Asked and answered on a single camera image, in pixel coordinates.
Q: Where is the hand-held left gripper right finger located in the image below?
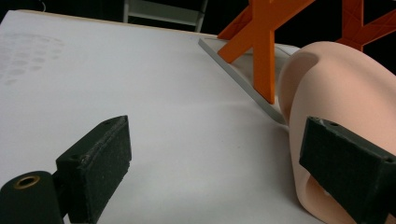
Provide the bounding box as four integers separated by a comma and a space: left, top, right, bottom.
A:
298, 116, 396, 224

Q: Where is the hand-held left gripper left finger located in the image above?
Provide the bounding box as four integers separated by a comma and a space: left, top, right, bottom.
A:
55, 115, 133, 224

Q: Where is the pink foam slipper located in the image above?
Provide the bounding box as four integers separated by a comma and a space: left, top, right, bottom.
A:
276, 41, 396, 224

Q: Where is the white and orange shoe rack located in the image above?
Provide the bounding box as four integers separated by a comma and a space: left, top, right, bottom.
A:
198, 0, 396, 126

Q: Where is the grey metal stand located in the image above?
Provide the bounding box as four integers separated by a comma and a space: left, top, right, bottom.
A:
122, 0, 209, 33

